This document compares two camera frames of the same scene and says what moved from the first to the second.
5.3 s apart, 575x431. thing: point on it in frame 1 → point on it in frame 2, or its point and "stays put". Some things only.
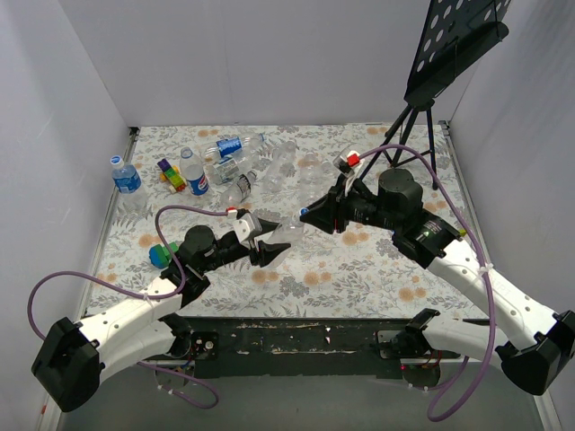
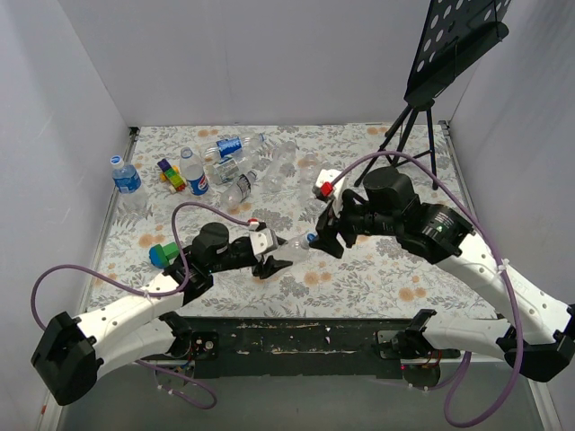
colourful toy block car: (172, 175) stays put
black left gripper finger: (268, 252) → (269, 266)
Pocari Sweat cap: (117, 161) stays put
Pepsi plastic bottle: (229, 146) stays put
